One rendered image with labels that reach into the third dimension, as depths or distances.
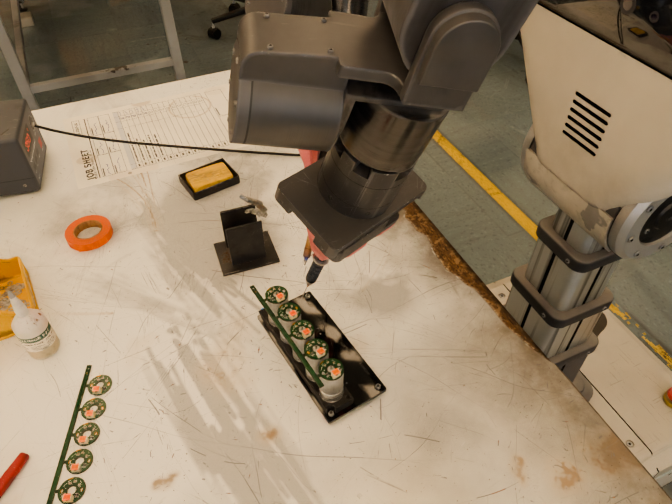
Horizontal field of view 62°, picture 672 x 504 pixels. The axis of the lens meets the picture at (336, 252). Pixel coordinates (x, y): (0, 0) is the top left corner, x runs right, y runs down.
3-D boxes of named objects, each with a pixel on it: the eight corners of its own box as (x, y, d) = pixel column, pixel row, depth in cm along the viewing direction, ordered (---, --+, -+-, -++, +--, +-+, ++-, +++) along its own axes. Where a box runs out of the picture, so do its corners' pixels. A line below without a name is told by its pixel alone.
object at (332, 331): (257, 321, 66) (256, 315, 65) (310, 296, 69) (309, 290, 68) (329, 428, 57) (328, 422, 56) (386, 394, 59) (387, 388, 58)
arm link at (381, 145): (471, 113, 31) (450, 40, 33) (352, 99, 29) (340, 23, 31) (422, 185, 37) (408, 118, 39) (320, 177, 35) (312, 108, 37)
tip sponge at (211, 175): (224, 164, 88) (222, 156, 86) (240, 182, 84) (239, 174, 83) (179, 181, 85) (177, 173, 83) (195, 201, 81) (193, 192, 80)
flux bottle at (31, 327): (28, 364, 62) (-12, 307, 55) (29, 340, 64) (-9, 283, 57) (61, 355, 63) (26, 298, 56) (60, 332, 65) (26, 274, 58)
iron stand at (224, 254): (264, 284, 75) (301, 231, 70) (205, 273, 69) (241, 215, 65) (252, 254, 79) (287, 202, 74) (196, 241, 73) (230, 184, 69)
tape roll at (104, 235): (68, 225, 78) (65, 218, 77) (113, 217, 79) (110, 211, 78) (66, 255, 74) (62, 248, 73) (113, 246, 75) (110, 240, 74)
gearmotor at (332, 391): (335, 381, 59) (335, 353, 55) (347, 399, 58) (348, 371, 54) (315, 392, 58) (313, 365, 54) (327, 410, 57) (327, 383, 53)
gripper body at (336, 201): (270, 199, 41) (289, 132, 34) (366, 144, 46) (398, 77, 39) (327, 265, 39) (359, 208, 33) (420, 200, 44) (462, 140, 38)
